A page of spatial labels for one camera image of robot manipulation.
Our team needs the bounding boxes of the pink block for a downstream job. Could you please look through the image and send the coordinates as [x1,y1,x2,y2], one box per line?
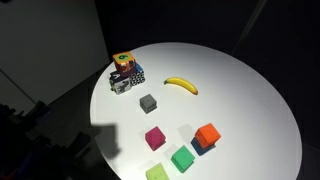
[144,125,167,152]

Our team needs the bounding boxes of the orange number six cube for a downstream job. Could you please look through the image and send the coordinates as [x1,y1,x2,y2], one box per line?
[112,51,137,75]

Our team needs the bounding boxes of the black white patterned cube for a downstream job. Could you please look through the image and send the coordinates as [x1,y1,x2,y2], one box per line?
[129,63,146,87]

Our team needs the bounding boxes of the orange block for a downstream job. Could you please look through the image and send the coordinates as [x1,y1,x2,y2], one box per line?
[194,122,222,149]

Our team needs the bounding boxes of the grey block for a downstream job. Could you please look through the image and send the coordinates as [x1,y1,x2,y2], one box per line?
[139,93,158,114]

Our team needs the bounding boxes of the blue block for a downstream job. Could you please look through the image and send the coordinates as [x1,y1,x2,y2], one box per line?
[190,136,217,157]

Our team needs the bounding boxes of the yellow banana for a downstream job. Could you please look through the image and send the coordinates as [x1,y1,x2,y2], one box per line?
[163,76,199,96]

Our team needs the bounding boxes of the lime green block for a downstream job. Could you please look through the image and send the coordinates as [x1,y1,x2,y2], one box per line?
[145,162,171,180]

